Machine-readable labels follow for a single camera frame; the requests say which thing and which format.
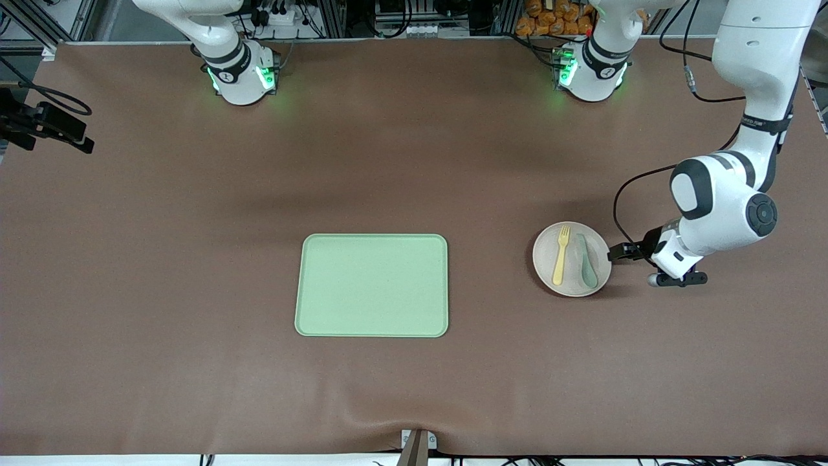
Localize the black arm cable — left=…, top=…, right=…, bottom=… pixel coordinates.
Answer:
left=0, top=55, right=93, bottom=117
left=613, top=0, right=748, bottom=248

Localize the beige round plate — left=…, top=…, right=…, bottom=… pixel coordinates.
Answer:
left=532, top=221, right=613, bottom=298

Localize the white power strip with plugs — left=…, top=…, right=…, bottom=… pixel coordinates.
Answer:
left=249, top=5, right=312, bottom=28

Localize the green plastic spoon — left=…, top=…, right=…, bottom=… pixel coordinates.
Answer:
left=576, top=233, right=599, bottom=289

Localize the brown table mat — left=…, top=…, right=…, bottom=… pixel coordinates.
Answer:
left=0, top=36, right=828, bottom=457

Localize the brown bar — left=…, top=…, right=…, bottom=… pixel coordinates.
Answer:
left=396, top=430, right=430, bottom=466

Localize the silver metal clamp bracket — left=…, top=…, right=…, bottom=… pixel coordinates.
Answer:
left=401, top=429, right=438, bottom=450

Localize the white socket strip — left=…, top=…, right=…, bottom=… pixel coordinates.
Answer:
left=374, top=23, right=471, bottom=38

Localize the light green rectangular tray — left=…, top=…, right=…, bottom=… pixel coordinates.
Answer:
left=294, top=234, right=449, bottom=338

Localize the yellow plastic fork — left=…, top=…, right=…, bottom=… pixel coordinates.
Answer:
left=552, top=225, right=572, bottom=286

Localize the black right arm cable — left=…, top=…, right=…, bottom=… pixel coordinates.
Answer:
left=0, top=55, right=93, bottom=117

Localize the aluminium frame post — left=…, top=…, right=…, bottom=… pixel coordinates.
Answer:
left=492, top=0, right=525, bottom=37
left=317, top=0, right=347, bottom=39
left=12, top=0, right=62, bottom=58

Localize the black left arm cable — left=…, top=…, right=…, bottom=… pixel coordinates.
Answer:
left=613, top=0, right=748, bottom=248

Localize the pile of orange packets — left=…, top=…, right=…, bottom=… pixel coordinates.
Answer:
left=516, top=0, right=594, bottom=37

